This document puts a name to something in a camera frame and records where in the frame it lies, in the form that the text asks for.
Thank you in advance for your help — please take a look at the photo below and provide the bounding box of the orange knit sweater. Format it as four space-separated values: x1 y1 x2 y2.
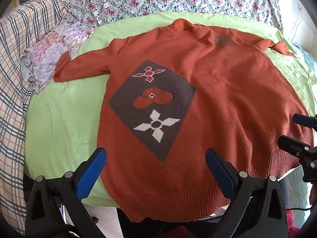
53 18 315 222

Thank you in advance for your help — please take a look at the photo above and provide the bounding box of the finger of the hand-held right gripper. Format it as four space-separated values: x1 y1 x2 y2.
277 135 317 182
292 113 317 131

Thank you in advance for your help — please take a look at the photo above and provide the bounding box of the black cable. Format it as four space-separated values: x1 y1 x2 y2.
285 206 313 212

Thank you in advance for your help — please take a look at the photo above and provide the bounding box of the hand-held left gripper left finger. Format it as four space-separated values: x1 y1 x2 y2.
25 147 107 238

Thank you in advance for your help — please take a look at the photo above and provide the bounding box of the dark red rug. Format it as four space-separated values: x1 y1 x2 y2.
284 205 311 238

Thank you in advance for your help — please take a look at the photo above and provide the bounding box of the plaid striped blanket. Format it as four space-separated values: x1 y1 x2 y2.
0 0 72 233

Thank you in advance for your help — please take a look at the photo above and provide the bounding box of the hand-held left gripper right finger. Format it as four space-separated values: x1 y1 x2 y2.
205 148 289 238

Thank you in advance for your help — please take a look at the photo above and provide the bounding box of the pastel floral pillow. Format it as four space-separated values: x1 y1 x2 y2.
21 17 95 93

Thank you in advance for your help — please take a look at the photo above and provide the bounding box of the light green bed sheet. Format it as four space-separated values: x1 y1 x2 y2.
23 11 317 207

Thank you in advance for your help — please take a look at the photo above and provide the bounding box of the white rose-print quilt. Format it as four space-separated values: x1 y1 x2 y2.
67 0 284 29

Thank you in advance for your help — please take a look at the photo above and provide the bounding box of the light blue cloth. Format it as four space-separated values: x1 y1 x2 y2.
292 41 317 68

